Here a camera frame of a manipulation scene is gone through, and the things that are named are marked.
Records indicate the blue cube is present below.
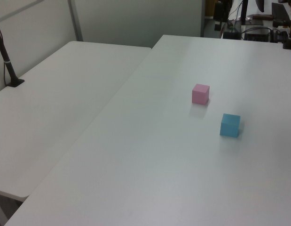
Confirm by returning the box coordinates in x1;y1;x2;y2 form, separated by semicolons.
219;113;241;137

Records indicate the pink cube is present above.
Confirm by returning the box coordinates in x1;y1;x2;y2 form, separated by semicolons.
191;83;210;105

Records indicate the white side table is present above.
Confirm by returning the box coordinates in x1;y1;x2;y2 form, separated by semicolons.
0;40;152;198

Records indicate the black box device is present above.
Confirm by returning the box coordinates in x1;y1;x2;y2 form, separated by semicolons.
214;1;225;32

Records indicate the black upright monitor stand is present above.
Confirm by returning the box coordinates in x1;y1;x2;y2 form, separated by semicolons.
239;0;250;40

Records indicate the black clamp with rod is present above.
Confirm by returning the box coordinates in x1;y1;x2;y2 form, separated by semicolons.
282;17;291;50

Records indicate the grey metal partition post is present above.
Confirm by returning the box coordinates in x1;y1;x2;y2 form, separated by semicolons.
67;0;84;42

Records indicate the black electronics box with cables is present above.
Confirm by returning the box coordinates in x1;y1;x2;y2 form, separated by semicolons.
244;26;272;42

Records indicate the black camera stand pole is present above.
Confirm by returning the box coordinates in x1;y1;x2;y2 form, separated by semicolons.
0;18;25;88

